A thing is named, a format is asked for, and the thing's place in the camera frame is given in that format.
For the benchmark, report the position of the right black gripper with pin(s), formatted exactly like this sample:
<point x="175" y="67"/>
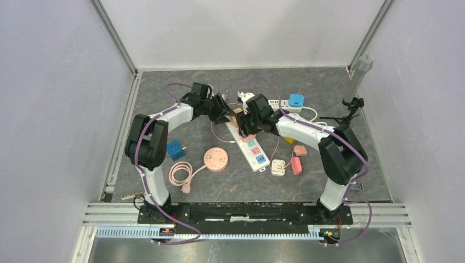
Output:
<point x="242" y="120"/>

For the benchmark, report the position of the grey microphone on stand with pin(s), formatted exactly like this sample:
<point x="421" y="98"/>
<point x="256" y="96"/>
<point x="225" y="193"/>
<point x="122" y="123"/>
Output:
<point x="363" y="64"/>

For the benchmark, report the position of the light blue square plug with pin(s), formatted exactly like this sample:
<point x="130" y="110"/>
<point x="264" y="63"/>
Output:
<point x="296" y="100"/>

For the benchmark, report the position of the blue cube socket adapter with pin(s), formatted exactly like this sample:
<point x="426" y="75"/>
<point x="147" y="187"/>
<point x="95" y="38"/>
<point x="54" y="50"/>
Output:
<point x="175" y="150"/>

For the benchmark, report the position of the white power strip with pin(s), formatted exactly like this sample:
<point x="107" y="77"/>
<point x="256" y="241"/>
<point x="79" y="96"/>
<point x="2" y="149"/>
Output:
<point x="251" y="150"/>
<point x="284" y="104"/>

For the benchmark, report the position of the yellow cube adapter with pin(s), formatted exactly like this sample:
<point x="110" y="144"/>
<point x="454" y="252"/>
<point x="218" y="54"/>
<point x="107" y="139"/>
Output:
<point x="289" y="140"/>

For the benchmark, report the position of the white usb charger plug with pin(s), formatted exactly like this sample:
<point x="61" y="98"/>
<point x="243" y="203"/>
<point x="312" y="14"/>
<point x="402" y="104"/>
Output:
<point x="278" y="167"/>

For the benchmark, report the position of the beige cube adapter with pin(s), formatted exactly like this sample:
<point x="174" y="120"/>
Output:
<point x="233" y="118"/>

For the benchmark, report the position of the pink plug adapter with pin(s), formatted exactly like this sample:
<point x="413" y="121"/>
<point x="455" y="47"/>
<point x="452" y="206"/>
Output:
<point x="296" y="165"/>

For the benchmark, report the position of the pink cube adapter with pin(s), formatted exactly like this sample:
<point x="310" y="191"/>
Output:
<point x="248" y="138"/>

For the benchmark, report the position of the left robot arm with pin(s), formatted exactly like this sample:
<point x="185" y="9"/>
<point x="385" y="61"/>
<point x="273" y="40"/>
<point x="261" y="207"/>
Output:
<point x="147" y="141"/>

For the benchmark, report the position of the small salmon charger plug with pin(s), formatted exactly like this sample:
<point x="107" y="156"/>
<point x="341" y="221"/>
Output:
<point x="300" y="150"/>

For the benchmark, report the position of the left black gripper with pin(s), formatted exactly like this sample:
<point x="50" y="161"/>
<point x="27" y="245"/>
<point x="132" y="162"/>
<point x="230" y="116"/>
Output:
<point x="222" y="110"/>

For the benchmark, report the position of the light blue cable duct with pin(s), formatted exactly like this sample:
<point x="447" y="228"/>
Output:
<point x="159" y="233"/>

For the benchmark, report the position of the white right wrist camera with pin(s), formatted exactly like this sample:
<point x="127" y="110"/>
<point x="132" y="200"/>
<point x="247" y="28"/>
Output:
<point x="243" y="98"/>

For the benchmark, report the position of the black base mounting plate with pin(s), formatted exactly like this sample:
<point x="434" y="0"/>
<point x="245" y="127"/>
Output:
<point x="242" y="218"/>

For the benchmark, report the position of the pink round socket base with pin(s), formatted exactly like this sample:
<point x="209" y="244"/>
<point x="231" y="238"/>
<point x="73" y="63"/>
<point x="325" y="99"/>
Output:
<point x="215" y="159"/>

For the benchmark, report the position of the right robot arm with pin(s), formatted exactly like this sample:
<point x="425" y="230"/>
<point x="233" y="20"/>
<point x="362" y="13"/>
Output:
<point x="341" y="153"/>

